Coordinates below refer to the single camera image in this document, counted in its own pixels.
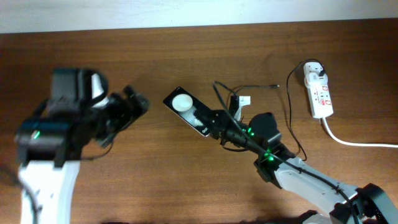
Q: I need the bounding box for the black Galaxy flip phone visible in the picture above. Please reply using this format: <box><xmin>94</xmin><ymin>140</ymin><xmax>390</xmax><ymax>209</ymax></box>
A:
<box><xmin>163</xmin><ymin>86</ymin><xmax>210</xmax><ymax>137</ymax></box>

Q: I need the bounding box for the black USB charging cable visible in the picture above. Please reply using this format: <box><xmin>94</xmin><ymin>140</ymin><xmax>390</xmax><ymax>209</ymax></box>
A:
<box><xmin>227</xmin><ymin>58</ymin><xmax>326</xmax><ymax>162</ymax></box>

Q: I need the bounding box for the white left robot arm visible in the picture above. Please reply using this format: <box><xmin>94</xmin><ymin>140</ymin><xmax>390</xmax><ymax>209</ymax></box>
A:
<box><xmin>16</xmin><ymin>86</ymin><xmax>149</xmax><ymax>223</ymax></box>

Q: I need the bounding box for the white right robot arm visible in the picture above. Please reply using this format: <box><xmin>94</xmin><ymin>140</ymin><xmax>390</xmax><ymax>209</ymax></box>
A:
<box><xmin>194</xmin><ymin>109</ymin><xmax>397</xmax><ymax>223</ymax></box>

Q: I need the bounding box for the white USB charger plug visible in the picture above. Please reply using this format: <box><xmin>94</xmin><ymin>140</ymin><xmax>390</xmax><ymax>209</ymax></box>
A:
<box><xmin>303</xmin><ymin>62</ymin><xmax>328</xmax><ymax>88</ymax></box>

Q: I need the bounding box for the white power strip cord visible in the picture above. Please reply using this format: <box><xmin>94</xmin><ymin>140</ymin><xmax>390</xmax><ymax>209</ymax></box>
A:
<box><xmin>320</xmin><ymin>116</ymin><xmax>398</xmax><ymax>149</ymax></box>

